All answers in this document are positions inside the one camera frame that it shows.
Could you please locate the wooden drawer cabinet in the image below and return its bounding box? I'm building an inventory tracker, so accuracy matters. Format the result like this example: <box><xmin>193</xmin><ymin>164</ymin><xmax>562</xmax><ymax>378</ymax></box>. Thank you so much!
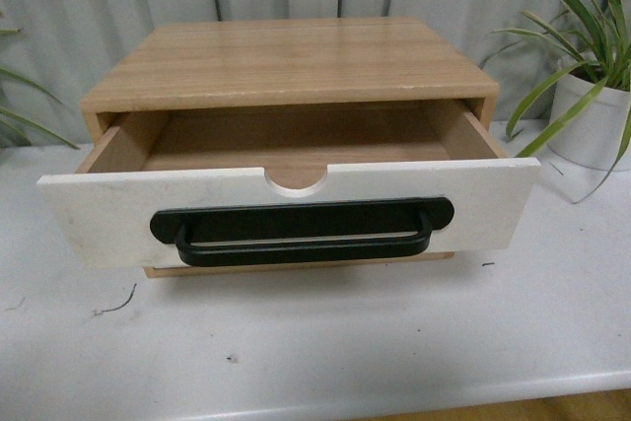
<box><xmin>79</xmin><ymin>17</ymin><xmax>496</xmax><ymax>280</ymax></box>

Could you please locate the white plant pot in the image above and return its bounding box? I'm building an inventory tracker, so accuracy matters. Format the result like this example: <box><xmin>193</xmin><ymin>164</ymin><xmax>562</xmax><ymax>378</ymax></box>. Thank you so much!
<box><xmin>547</xmin><ymin>74</ymin><xmax>630</xmax><ymax>172</ymax></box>

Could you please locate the white front wooden drawer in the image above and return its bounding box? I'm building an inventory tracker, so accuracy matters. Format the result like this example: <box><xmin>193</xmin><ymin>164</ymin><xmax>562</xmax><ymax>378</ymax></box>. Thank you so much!
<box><xmin>37</xmin><ymin>100</ymin><xmax>539</xmax><ymax>273</ymax></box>

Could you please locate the green plant leaves left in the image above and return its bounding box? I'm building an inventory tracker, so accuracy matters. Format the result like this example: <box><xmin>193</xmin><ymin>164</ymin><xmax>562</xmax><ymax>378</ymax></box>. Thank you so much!
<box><xmin>0</xmin><ymin>26</ymin><xmax>80</xmax><ymax>151</ymax></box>

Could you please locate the green spider plant right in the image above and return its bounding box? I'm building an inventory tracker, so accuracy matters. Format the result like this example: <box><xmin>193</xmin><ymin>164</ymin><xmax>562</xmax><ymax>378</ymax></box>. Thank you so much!
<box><xmin>503</xmin><ymin>0</ymin><xmax>630</xmax><ymax>176</ymax></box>

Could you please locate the black metal drawer handle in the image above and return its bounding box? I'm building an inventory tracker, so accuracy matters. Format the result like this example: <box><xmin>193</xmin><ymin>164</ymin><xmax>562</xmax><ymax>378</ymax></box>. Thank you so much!
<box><xmin>150</xmin><ymin>197</ymin><xmax>455</xmax><ymax>268</ymax></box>

